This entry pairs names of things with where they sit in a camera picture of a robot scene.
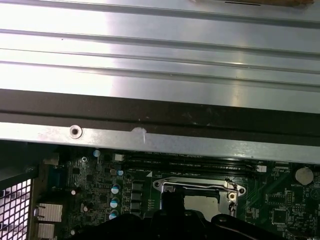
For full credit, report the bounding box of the green motherboard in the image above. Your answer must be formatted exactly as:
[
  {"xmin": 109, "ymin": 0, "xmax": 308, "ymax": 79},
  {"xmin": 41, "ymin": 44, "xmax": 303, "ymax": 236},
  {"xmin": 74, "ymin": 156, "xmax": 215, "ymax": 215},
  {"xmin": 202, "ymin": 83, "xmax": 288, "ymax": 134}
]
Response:
[{"xmin": 37, "ymin": 147, "xmax": 320, "ymax": 240}]

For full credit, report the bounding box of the silver CPU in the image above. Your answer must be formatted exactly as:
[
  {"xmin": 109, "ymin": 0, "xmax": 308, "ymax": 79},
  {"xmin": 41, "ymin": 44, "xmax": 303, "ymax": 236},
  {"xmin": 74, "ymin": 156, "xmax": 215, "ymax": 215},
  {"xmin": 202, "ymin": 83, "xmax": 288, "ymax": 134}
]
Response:
[{"xmin": 182, "ymin": 194, "xmax": 220, "ymax": 216}]

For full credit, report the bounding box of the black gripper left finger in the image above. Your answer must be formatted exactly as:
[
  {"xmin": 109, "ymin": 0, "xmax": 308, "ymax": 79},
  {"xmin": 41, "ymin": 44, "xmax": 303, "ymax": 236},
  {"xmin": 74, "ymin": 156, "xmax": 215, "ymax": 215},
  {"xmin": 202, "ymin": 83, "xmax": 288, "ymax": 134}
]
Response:
[{"xmin": 94, "ymin": 187, "xmax": 175, "ymax": 240}]

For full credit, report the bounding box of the silver rear port block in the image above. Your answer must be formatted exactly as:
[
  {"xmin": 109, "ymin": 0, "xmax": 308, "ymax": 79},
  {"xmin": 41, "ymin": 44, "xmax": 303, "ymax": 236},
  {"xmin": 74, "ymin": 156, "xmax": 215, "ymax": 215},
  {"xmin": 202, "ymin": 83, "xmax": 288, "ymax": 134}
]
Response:
[
  {"xmin": 35, "ymin": 202, "xmax": 64, "ymax": 223},
  {"xmin": 36, "ymin": 222, "xmax": 56, "ymax": 240}
]

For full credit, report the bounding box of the black PC case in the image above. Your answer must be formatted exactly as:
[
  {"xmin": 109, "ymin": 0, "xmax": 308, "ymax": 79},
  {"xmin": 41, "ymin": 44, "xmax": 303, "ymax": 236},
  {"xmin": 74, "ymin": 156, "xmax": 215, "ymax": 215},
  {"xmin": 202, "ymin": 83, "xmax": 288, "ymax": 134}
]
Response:
[{"xmin": 0, "ymin": 88, "xmax": 320, "ymax": 240}]

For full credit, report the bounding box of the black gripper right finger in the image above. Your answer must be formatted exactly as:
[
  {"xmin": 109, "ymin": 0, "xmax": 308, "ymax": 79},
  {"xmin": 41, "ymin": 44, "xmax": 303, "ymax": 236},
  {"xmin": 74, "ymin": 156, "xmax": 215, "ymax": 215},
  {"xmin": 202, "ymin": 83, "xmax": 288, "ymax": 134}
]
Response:
[{"xmin": 172, "ymin": 187, "xmax": 301, "ymax": 240}]

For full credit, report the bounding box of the black RAM slot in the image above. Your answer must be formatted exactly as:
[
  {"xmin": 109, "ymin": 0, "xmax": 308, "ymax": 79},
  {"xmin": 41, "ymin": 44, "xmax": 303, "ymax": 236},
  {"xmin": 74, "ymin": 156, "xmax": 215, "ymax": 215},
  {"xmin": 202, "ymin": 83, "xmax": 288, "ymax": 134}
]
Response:
[
  {"xmin": 123, "ymin": 167, "xmax": 259, "ymax": 175},
  {"xmin": 123, "ymin": 161, "xmax": 258, "ymax": 169},
  {"xmin": 124, "ymin": 153, "xmax": 251, "ymax": 162}
]

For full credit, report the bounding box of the CPU socket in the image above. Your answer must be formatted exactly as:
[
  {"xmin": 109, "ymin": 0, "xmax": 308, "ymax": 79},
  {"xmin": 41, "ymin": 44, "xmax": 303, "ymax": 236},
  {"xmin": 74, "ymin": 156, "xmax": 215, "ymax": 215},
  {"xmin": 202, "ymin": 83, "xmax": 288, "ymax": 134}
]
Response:
[{"xmin": 152, "ymin": 176, "xmax": 248, "ymax": 219}]

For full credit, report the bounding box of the thin metal locking lever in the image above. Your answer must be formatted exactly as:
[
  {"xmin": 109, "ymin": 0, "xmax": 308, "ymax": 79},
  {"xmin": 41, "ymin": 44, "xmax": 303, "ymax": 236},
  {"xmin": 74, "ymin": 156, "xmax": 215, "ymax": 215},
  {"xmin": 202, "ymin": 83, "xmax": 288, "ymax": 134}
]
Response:
[{"xmin": 224, "ymin": 178, "xmax": 240, "ymax": 218}]

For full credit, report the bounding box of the round coin cell battery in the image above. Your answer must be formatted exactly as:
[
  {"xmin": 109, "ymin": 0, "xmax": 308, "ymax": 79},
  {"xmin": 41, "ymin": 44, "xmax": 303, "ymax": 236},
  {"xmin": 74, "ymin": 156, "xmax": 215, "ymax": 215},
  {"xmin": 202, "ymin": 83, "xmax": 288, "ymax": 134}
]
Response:
[{"xmin": 294, "ymin": 166, "xmax": 315, "ymax": 185}]

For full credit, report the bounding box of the metal socket cover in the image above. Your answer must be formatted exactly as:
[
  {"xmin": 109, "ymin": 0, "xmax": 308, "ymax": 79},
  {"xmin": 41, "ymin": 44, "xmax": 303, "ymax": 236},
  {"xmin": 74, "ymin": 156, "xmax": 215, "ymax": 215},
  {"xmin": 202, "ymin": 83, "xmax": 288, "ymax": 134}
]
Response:
[{"xmin": 159, "ymin": 178, "xmax": 240, "ymax": 218}]

